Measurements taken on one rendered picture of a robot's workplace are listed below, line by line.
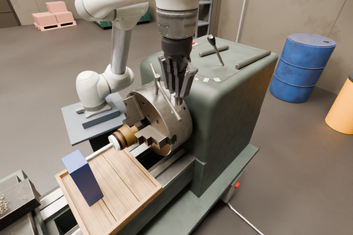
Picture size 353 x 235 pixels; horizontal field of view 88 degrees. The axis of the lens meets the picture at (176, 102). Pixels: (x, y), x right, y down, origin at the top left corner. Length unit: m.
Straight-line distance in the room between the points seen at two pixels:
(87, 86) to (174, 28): 0.95
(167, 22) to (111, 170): 0.71
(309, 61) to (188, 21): 2.60
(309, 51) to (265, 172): 1.60
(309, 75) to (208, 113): 2.42
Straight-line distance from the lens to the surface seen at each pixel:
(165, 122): 0.67
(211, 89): 0.71
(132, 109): 0.76
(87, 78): 1.29
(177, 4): 0.40
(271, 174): 2.13
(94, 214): 0.86
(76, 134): 1.38
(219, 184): 1.27
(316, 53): 2.91
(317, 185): 2.27
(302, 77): 3.02
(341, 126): 2.96
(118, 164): 0.94
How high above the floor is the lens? 1.63
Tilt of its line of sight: 37 degrees down
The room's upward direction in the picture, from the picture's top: straight up
